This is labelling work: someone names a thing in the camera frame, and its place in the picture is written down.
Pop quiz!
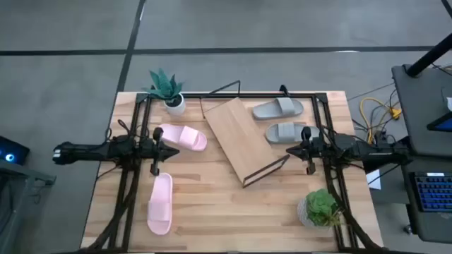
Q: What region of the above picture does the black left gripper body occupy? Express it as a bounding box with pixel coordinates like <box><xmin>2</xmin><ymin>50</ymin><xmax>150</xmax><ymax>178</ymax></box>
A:
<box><xmin>139</xmin><ymin>126</ymin><xmax>165</xmax><ymax>176</ymax></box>

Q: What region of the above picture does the yellow cable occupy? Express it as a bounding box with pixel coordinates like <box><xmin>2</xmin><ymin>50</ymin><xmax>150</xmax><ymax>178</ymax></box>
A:
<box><xmin>359</xmin><ymin>97</ymin><xmax>403</xmax><ymax>144</ymax></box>

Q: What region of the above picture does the green succulent in grey pot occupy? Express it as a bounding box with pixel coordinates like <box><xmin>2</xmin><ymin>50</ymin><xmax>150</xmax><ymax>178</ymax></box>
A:
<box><xmin>297</xmin><ymin>188</ymin><xmax>343</xmax><ymax>229</ymax></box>

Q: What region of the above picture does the computer case with blue light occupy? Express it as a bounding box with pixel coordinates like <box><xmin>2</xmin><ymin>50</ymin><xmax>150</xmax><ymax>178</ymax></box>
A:
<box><xmin>0</xmin><ymin>135</ymin><xmax>31</xmax><ymax>166</ymax></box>

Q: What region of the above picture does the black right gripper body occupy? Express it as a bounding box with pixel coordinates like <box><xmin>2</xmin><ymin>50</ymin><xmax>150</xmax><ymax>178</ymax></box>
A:
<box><xmin>302</xmin><ymin>126</ymin><xmax>326</xmax><ymax>176</ymax></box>

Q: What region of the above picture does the pink rubber slide sandal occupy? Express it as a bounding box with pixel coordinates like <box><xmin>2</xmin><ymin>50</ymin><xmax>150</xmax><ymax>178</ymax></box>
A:
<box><xmin>158</xmin><ymin>123</ymin><xmax>208</xmax><ymax>152</ymax></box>
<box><xmin>146</xmin><ymin>172</ymin><xmax>174</xmax><ymax>236</ymax></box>

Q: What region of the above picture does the black aluminium rig frame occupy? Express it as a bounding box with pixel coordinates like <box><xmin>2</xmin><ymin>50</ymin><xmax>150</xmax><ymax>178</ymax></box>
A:
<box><xmin>83</xmin><ymin>92</ymin><xmax>381</xmax><ymax>253</ymax></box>

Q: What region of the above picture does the wooden shelf with black frame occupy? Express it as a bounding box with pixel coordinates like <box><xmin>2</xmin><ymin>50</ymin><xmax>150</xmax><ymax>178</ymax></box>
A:
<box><xmin>199</xmin><ymin>80</ymin><xmax>291</xmax><ymax>189</ymax></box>

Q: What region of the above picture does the white paper sheet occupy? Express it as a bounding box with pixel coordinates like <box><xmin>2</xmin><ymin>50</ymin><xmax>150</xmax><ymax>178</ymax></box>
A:
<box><xmin>366</xmin><ymin>169</ymin><xmax>382</xmax><ymax>191</ymax></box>

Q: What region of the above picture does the dark grey laptop desk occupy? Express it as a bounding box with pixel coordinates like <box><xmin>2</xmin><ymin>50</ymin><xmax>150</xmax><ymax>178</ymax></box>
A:
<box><xmin>398</xmin><ymin>155</ymin><xmax>452</xmax><ymax>244</ymax></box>

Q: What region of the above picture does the snake plant in white pot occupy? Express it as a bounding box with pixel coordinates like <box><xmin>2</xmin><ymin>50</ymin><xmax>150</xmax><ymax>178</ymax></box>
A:
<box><xmin>143</xmin><ymin>68</ymin><xmax>187</xmax><ymax>116</ymax></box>

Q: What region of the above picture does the laptop with backlit keyboard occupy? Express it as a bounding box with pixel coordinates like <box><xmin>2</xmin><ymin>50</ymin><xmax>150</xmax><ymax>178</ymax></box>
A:
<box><xmin>409</xmin><ymin>171</ymin><xmax>452</xmax><ymax>212</ymax></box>

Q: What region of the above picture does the grey rubber slide sandal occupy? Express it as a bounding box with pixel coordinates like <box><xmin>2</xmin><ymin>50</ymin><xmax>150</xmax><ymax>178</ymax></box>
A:
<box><xmin>265</xmin><ymin>122</ymin><xmax>321</xmax><ymax>144</ymax></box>
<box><xmin>251</xmin><ymin>97</ymin><xmax>304</xmax><ymax>121</ymax></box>

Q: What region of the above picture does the black pole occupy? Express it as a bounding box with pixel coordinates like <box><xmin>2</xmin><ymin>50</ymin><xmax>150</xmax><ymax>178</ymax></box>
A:
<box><xmin>405</xmin><ymin>33</ymin><xmax>452</xmax><ymax>78</ymax></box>

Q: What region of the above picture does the dark grey equipment stand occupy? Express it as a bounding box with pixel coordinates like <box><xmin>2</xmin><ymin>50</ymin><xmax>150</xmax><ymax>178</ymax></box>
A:
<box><xmin>0</xmin><ymin>165</ymin><xmax>57</xmax><ymax>254</ymax></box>

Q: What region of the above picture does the tablet with blue screen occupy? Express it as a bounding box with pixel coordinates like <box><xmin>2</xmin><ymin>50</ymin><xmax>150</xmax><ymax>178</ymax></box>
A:
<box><xmin>426</xmin><ymin>111</ymin><xmax>452</xmax><ymax>133</ymax></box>

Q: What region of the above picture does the grey side desk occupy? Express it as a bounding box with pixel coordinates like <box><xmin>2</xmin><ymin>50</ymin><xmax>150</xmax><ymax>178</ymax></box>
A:
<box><xmin>391</xmin><ymin>64</ymin><xmax>452</xmax><ymax>158</ymax></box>

